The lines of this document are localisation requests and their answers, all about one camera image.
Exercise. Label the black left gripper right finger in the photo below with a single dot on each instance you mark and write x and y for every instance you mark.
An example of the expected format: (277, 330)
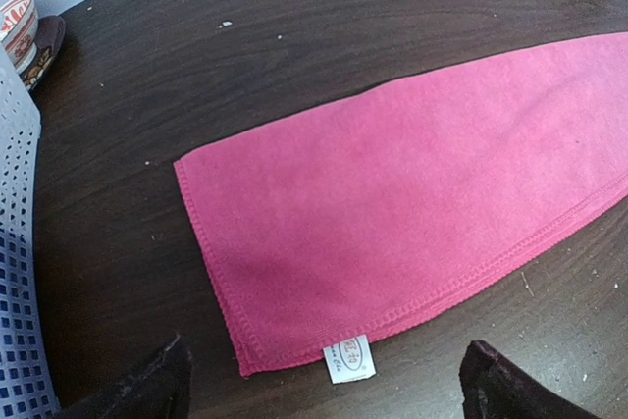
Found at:
(495, 387)

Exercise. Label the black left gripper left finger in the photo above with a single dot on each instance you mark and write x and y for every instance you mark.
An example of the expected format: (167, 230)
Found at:
(158, 386)

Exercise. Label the pink towel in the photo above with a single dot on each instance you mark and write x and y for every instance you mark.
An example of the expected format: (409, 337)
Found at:
(376, 213)

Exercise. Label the white plastic basket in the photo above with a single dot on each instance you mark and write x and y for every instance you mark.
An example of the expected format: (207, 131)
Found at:
(26, 386)

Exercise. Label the red white bowl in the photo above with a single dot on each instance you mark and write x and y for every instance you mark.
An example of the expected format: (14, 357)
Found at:
(18, 32)

